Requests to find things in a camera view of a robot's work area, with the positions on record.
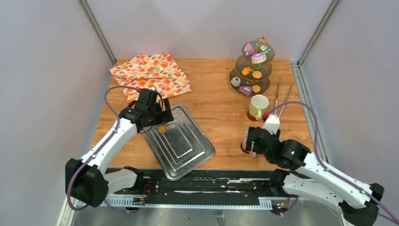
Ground silver metal tray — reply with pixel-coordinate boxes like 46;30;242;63
144;105;215;181

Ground pink mug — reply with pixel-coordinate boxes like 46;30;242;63
241;131;256;158

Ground silver white tongs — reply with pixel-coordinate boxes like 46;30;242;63
273;79;294;120

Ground green mug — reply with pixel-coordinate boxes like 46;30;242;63
248;95;269;118

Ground round yellow cracker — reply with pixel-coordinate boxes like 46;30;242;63
252;85;261;93
252;71;263;80

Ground purple cake slice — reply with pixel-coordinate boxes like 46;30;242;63
239;86;253;96

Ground white coconut cherry cake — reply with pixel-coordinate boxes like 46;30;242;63
230;76;241;87

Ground green round cupcake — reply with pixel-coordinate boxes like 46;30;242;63
253;64;263;70

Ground orange fish-shaped cookie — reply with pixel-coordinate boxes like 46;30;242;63
241;67;252;76

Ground pink frosted donut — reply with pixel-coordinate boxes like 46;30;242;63
251;53;267;65

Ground green kiwi cake slice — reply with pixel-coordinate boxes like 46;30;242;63
256;44;271;55

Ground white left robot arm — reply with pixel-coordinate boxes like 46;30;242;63
65;88;174;211

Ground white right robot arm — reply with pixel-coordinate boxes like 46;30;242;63
241;114;384;226

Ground swirl butter cookie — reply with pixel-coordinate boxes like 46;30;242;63
158;125;167;134

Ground floral orange cloth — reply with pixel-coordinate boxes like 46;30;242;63
110;53;192;98

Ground red round coaster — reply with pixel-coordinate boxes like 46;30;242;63
247;111;263;121

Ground three-tier glass cake stand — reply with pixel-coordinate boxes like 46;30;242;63
229;36;275;97

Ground black table front rail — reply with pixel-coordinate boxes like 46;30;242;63
109;169;296;210

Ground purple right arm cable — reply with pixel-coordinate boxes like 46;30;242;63
263;100;399;224

